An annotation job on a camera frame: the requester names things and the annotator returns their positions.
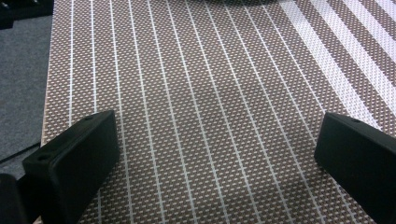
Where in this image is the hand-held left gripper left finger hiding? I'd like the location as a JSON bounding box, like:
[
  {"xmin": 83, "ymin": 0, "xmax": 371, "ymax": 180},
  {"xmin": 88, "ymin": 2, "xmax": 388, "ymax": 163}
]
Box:
[{"xmin": 21, "ymin": 109, "xmax": 121, "ymax": 224}]

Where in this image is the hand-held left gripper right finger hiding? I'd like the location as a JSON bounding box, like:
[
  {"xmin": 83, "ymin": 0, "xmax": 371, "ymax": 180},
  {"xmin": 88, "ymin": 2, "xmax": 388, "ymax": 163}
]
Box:
[{"xmin": 313, "ymin": 112, "xmax": 396, "ymax": 224}]

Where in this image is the brown striped woven placemat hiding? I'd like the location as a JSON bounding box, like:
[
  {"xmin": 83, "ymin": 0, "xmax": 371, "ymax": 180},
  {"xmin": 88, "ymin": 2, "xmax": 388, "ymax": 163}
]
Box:
[{"xmin": 40, "ymin": 0, "xmax": 396, "ymax": 224}]

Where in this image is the black equipment base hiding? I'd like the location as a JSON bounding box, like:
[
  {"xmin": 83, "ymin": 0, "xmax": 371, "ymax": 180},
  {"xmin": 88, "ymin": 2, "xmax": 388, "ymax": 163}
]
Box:
[{"xmin": 0, "ymin": 0, "xmax": 54, "ymax": 31}]

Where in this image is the black cable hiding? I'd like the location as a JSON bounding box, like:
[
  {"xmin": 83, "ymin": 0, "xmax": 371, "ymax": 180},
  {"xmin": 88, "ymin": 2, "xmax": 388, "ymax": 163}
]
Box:
[{"xmin": 0, "ymin": 141, "xmax": 42, "ymax": 164}]

